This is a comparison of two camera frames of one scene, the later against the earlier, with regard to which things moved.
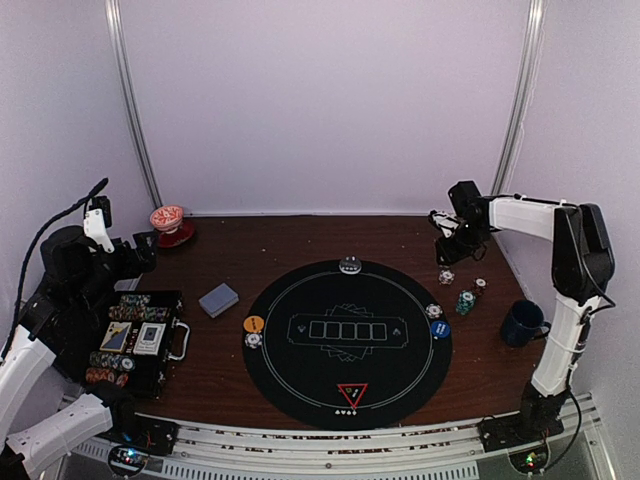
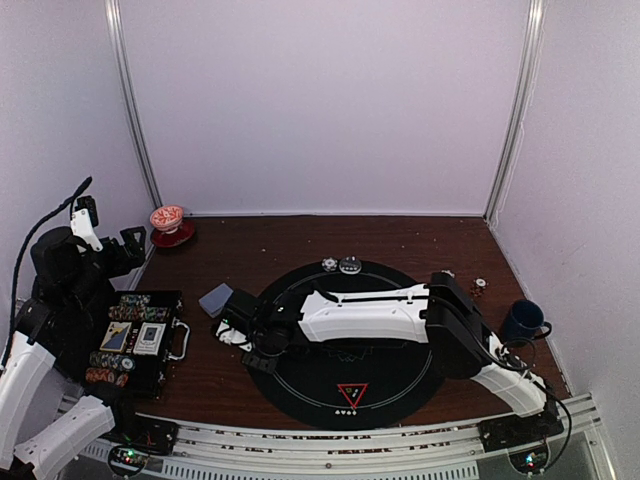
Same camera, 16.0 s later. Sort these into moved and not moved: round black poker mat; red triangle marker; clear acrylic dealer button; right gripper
Moved: right gripper
Not moved: red triangle marker; round black poker mat; clear acrylic dealer button
